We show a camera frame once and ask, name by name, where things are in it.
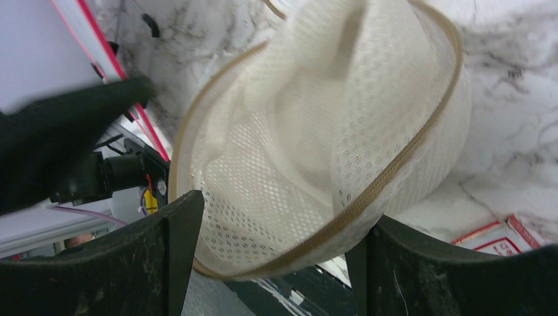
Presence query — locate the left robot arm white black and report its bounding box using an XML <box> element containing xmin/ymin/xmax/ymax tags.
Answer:
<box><xmin>1</xmin><ymin>76</ymin><xmax>156</xmax><ymax>215</ymax></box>

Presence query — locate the red framed whiteboard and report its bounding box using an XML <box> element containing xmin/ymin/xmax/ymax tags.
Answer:
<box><xmin>0</xmin><ymin>0</ymin><xmax>171</xmax><ymax>163</ymax></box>

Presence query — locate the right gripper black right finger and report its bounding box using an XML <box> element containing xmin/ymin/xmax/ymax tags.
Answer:
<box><xmin>345</xmin><ymin>216</ymin><xmax>557</xmax><ymax>315</ymax></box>

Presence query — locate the small black clip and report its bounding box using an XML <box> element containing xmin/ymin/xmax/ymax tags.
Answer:
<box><xmin>141</xmin><ymin>13</ymin><xmax>161</xmax><ymax>38</ymax></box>

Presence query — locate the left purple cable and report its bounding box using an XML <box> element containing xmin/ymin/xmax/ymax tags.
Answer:
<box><xmin>47</xmin><ymin>205</ymin><xmax>128</xmax><ymax>228</ymax></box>

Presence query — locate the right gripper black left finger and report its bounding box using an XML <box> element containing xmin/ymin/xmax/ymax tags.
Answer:
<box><xmin>1</xmin><ymin>190</ymin><xmax>204</xmax><ymax>315</ymax></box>

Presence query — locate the small red white card box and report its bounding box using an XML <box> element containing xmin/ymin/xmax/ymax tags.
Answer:
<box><xmin>451</xmin><ymin>215</ymin><xmax>545</xmax><ymax>257</ymax></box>

